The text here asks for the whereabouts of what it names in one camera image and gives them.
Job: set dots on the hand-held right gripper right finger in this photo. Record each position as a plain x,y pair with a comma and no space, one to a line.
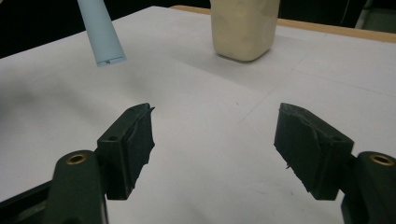
311,149

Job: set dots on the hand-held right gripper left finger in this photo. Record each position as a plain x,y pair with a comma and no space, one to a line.
127,152

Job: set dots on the cream plastic container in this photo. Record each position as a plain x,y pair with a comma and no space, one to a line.
243,28

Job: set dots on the light blue hairbrush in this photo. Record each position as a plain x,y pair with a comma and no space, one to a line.
102,34

